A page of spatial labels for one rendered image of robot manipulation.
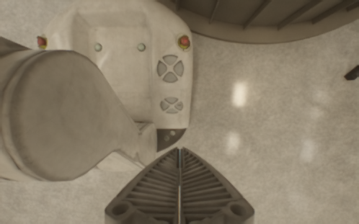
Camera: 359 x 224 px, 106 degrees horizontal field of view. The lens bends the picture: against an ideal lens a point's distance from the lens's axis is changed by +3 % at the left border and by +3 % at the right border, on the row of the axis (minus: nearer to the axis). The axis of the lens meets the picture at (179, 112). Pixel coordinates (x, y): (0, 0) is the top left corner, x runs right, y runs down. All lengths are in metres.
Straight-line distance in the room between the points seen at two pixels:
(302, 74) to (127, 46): 0.98
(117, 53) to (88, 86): 0.41
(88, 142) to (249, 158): 0.95
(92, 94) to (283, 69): 1.00
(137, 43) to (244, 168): 0.93
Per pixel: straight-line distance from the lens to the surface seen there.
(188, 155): 0.16
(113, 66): 0.61
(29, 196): 1.49
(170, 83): 0.48
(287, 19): 1.00
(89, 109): 0.21
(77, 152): 0.20
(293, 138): 1.14
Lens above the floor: 0.84
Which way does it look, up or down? 83 degrees down
